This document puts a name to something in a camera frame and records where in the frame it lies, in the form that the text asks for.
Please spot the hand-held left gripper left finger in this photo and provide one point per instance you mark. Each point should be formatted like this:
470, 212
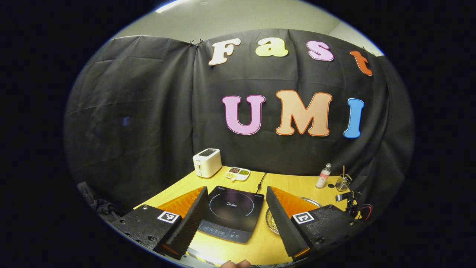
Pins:
189, 227

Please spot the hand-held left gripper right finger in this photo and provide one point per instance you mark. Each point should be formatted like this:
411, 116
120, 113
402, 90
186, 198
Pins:
284, 227

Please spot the stainless steel pot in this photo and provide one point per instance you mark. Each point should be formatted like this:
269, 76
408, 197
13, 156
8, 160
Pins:
312, 201

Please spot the black induction cooktop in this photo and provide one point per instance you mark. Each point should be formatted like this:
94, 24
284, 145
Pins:
230, 208

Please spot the pile of yellow soybeans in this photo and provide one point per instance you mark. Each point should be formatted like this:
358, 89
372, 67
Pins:
273, 225

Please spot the clear bottle with pink label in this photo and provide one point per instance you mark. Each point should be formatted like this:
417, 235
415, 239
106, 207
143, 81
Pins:
322, 178

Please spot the white toaster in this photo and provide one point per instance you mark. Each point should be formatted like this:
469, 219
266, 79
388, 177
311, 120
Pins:
206, 163

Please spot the white divided dish of beans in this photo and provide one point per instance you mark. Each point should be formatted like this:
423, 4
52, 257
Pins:
238, 173

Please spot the wooden stick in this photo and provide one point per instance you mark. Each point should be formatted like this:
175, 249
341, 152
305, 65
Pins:
343, 172

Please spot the black backdrop cloth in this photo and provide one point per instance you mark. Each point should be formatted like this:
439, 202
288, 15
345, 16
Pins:
148, 111

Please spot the black clamp mount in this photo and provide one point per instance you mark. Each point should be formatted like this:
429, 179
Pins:
351, 203

